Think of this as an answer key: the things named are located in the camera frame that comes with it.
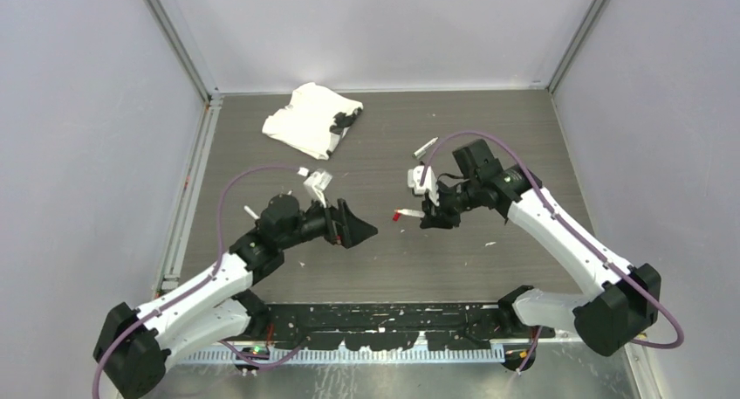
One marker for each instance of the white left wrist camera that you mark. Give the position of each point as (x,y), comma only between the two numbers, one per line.
(315,183)

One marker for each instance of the white crumpled cloth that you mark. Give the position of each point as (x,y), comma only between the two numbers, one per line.
(315,120)

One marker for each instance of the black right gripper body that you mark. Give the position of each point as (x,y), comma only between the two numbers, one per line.
(453,201)

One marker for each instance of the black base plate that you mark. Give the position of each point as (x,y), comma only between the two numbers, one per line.
(383,326)

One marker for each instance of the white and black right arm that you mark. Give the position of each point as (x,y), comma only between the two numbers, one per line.
(617,301)

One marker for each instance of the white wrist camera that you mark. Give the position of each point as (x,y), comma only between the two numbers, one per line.
(315,183)
(422,182)

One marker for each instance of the white pen on left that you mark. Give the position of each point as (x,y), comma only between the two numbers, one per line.
(251,212)

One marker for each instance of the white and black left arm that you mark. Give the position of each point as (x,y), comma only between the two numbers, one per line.
(138,345)

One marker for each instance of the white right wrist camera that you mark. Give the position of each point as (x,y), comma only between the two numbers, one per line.
(422,182)

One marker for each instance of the white pen green tip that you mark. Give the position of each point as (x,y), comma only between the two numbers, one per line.
(422,150)

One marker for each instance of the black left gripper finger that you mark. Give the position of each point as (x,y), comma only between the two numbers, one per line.
(355,225)
(359,236)

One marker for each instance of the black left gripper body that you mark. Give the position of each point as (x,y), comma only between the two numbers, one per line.
(328,228)

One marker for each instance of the white pen red tip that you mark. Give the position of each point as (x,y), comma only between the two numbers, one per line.
(410,213)

